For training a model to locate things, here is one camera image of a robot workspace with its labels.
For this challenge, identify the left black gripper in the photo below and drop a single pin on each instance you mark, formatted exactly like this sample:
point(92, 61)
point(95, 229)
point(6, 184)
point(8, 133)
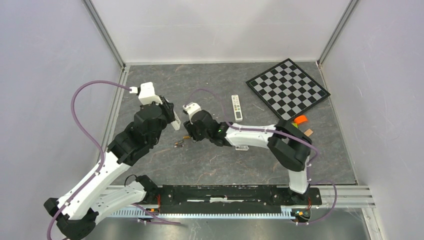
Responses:
point(168, 108)

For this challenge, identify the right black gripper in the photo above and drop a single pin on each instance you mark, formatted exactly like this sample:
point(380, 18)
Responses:
point(191, 129)

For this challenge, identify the white battery cover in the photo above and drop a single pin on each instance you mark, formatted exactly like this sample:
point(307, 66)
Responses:
point(241, 147)

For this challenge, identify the white remote control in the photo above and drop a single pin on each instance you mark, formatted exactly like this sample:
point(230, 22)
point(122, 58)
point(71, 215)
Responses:
point(176, 124)

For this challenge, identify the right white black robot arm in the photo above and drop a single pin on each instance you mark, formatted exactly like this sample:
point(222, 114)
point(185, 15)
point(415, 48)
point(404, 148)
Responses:
point(291, 147)

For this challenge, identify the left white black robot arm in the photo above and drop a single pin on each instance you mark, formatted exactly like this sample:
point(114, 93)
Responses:
point(81, 209)

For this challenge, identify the small white remote with buttons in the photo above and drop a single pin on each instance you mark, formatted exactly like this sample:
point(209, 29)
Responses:
point(238, 116)

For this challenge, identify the black white checkerboard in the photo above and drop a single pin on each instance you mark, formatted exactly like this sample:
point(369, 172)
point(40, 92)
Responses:
point(287, 90)

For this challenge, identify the orange curved block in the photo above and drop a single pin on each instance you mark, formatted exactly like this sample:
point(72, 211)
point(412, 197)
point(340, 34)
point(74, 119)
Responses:
point(302, 119)

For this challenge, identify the tan wooden block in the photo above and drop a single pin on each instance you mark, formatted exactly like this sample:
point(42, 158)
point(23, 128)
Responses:
point(308, 132)

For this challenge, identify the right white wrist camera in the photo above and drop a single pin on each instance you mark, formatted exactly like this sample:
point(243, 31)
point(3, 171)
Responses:
point(191, 109)

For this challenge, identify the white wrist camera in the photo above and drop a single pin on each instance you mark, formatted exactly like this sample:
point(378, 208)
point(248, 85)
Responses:
point(146, 94)
point(191, 109)

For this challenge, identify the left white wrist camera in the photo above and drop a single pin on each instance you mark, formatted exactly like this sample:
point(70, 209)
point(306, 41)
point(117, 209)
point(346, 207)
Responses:
point(146, 94)

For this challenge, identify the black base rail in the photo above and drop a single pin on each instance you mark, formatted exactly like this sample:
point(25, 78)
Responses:
point(227, 199)

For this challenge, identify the white slotted cable duct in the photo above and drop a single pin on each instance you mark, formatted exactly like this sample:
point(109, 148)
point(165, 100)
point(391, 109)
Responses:
point(137, 213)

